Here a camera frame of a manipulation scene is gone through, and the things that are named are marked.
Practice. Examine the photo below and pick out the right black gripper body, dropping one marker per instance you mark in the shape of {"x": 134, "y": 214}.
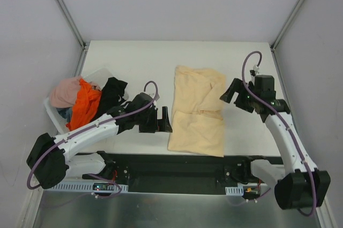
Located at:
{"x": 240, "y": 95}

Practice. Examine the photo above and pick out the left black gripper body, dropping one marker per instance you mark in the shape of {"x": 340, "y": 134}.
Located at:
{"x": 156, "y": 120}

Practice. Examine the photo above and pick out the cream yellow t shirt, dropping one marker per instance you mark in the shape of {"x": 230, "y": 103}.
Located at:
{"x": 197, "y": 121}

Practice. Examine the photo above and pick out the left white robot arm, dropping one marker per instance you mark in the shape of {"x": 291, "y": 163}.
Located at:
{"x": 54, "y": 158}

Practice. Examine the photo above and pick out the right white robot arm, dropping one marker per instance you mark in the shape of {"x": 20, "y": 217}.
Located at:
{"x": 300, "y": 184}

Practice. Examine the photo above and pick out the black t shirt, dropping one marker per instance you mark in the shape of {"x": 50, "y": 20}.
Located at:
{"x": 112, "y": 96}

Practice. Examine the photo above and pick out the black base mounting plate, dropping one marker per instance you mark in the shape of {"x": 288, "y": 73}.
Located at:
{"x": 180, "y": 174}

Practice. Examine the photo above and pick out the orange t shirt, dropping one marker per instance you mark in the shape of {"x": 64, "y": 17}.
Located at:
{"x": 86, "y": 105}

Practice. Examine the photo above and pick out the white plastic laundry basket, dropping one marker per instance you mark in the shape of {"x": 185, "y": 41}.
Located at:
{"x": 96, "y": 78}

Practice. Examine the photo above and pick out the blue t shirt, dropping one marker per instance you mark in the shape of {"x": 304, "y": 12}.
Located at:
{"x": 65, "y": 113}

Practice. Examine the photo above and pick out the pink t shirt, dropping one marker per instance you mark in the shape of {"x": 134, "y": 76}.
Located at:
{"x": 65, "y": 93}

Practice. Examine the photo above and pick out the right white cable duct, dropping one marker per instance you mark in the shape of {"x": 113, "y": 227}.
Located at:
{"x": 234, "y": 191}

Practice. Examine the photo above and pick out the white cable duct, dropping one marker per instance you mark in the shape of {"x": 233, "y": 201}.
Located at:
{"x": 76, "y": 186}
{"x": 234, "y": 191}

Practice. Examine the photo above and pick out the left white cable duct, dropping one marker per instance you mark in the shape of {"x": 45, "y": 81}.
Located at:
{"x": 76, "y": 186}

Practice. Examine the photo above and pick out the right aluminium frame post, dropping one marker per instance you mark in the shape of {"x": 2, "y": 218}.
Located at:
{"x": 287, "y": 24}

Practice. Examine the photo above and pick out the aluminium frame post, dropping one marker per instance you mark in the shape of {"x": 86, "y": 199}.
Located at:
{"x": 71, "y": 23}
{"x": 287, "y": 24}

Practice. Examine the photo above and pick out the left aluminium frame post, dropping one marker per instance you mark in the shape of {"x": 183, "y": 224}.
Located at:
{"x": 71, "y": 23}

